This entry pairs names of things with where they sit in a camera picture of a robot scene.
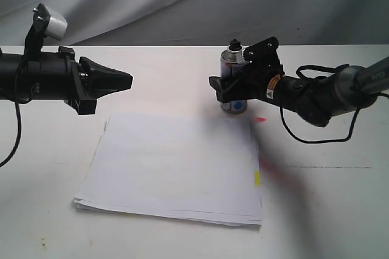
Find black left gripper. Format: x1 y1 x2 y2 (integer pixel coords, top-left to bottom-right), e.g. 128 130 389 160
1 46 133 115

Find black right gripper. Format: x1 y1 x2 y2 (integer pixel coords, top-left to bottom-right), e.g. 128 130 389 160
208 64 304 110

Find white spray paint can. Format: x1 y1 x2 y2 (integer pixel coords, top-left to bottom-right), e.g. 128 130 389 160
220 39 247 114

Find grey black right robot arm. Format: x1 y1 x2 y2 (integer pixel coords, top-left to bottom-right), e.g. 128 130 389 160
209 58 388 127

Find grey backdrop cloth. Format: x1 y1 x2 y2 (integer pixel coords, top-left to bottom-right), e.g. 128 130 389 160
1 0 388 46

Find white paper stack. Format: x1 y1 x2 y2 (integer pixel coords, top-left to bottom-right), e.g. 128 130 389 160
74 113 263 226

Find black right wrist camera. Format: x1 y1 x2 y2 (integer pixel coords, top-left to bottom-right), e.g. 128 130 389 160
242 36 281 67

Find black right camera cable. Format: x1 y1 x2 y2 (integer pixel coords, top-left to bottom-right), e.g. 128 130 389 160
279 64 389 143

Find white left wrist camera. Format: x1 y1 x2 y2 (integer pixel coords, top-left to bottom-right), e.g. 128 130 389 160
24 3 68 60

